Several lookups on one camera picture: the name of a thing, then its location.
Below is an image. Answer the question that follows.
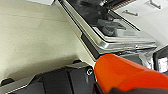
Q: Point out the orange plastic cup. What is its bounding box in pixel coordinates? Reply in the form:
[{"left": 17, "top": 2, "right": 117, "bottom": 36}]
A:
[{"left": 93, "top": 54, "right": 168, "bottom": 94}]

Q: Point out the stainless steel dishwasher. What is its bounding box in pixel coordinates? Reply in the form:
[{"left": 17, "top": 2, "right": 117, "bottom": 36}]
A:
[{"left": 54, "top": 0, "right": 158, "bottom": 56}]

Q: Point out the white drawer unit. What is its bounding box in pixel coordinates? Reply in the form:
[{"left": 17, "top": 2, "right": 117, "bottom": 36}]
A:
[{"left": 113, "top": 0, "right": 168, "bottom": 34}]

